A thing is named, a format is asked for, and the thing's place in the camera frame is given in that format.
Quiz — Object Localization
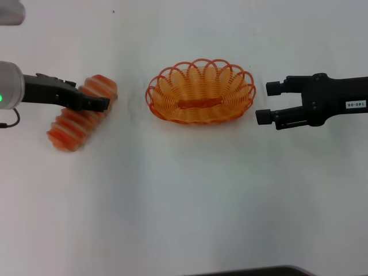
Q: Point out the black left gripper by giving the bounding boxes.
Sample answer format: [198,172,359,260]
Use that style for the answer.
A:
[22,72,112,113]

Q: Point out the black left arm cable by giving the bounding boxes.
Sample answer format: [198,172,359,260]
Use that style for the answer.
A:
[0,108,21,129]

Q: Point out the orange sliced bread loaf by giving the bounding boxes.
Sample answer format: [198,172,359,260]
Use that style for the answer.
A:
[46,74,119,153]

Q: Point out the orange woven wire basket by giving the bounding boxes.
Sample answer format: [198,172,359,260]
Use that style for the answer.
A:
[144,58,257,125]

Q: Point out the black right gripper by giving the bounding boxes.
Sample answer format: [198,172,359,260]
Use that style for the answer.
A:
[255,72,368,131]

